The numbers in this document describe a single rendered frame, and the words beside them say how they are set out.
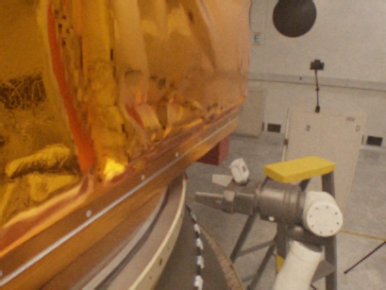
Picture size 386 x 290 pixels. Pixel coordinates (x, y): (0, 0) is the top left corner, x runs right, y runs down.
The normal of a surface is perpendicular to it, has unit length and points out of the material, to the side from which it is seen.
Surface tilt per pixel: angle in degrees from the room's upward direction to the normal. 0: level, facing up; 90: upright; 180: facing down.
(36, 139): 88
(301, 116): 90
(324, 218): 74
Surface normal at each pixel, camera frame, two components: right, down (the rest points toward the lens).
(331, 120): -0.39, 0.29
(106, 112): 0.54, 0.27
